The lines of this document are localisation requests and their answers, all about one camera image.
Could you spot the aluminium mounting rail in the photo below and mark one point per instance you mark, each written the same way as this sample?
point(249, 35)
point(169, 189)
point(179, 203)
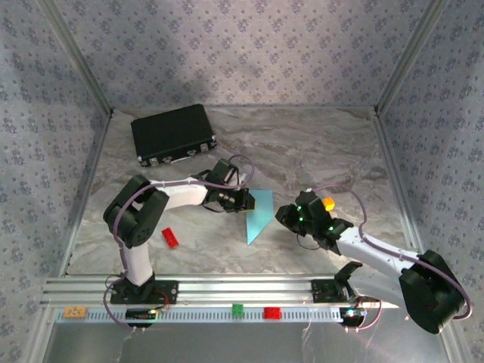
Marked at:
point(246, 291)

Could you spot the flat orange toy brick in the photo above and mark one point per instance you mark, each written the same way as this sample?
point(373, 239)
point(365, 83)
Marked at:
point(75, 312)

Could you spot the aluminium frame post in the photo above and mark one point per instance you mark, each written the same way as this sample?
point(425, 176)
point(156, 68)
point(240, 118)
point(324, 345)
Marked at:
point(75, 56)
point(414, 56)

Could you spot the yellow orange toy brick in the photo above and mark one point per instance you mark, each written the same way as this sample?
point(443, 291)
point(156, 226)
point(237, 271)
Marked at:
point(329, 204)

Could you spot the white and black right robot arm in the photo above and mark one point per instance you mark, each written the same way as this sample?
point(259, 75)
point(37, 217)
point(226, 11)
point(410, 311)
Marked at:
point(370, 249)

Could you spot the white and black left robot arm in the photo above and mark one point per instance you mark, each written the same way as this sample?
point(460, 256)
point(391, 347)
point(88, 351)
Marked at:
point(138, 261)

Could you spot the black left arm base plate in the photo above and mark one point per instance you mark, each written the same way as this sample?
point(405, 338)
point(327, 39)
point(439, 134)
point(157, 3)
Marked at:
point(170, 291)

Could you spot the black hard case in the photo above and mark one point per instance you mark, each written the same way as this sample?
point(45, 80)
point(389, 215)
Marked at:
point(170, 132)

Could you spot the aluminium table edge rail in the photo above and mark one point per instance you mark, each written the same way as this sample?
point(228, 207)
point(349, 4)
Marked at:
point(397, 177)
point(90, 189)

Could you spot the green toy brick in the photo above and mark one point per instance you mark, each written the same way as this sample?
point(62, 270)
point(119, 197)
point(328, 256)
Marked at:
point(237, 309)

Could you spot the light blue paper sheet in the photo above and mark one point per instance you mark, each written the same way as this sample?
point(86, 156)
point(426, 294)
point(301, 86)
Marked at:
point(261, 215)

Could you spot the square red toy brick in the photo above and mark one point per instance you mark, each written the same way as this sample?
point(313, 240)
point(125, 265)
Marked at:
point(272, 313)

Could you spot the long red toy brick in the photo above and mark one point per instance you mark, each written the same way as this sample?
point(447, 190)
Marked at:
point(170, 238)

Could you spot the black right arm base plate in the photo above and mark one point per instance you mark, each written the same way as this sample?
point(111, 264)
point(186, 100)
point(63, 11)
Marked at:
point(321, 291)

